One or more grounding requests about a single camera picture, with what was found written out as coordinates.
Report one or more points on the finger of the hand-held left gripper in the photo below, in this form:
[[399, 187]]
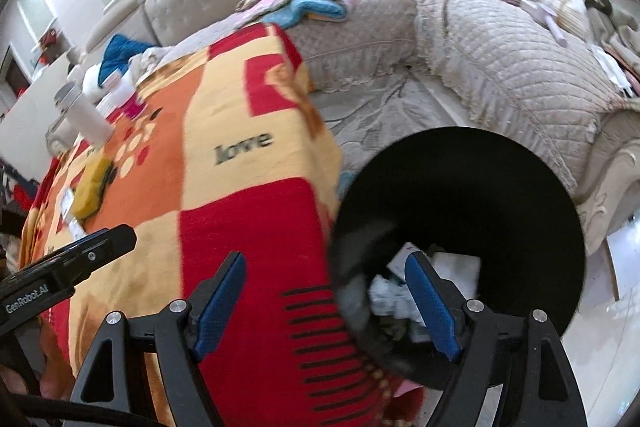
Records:
[[95, 254]]

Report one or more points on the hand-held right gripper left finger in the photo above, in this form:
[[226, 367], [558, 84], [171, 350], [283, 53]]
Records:
[[220, 302]]

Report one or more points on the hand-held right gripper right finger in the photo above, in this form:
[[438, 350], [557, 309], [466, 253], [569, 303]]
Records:
[[430, 302]]

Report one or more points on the white paper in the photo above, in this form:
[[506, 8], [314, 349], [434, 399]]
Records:
[[395, 299]]

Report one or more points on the white tissue pack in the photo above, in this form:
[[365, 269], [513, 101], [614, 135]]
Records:
[[457, 272]]

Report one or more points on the black trash bin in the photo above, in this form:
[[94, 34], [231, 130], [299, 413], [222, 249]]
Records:
[[465, 192]]

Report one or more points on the person's left forearm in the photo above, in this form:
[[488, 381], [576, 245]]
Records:
[[55, 362]]

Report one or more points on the yellow sponge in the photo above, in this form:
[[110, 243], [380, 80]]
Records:
[[92, 187]]

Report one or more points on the red orange printed blanket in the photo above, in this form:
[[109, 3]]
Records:
[[240, 227]]

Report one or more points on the beige thermos bottle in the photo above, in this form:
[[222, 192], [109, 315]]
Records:
[[82, 117]]

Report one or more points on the white pill bottle pink label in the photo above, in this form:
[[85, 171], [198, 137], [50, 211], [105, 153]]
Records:
[[120, 99]]

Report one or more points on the white cloth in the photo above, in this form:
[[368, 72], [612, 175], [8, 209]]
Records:
[[92, 79]]

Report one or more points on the blue garment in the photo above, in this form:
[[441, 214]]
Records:
[[117, 54]]

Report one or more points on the beige tufted sofa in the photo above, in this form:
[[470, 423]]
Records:
[[500, 57]]

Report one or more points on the pink stick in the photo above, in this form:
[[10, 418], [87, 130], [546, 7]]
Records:
[[552, 24]]

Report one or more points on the light blue towel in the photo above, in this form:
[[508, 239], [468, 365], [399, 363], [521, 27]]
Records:
[[312, 9]]

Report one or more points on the beige cloth pile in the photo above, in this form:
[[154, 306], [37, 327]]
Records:
[[607, 19]]

